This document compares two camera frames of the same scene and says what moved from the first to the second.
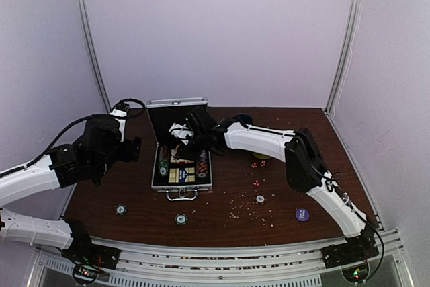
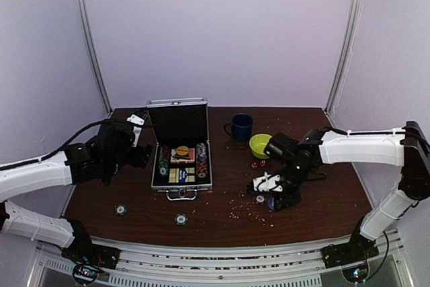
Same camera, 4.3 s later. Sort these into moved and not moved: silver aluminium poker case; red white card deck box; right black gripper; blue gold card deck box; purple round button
Moved: purple round button; right black gripper
Not moved: red white card deck box; silver aluminium poker case; blue gold card deck box
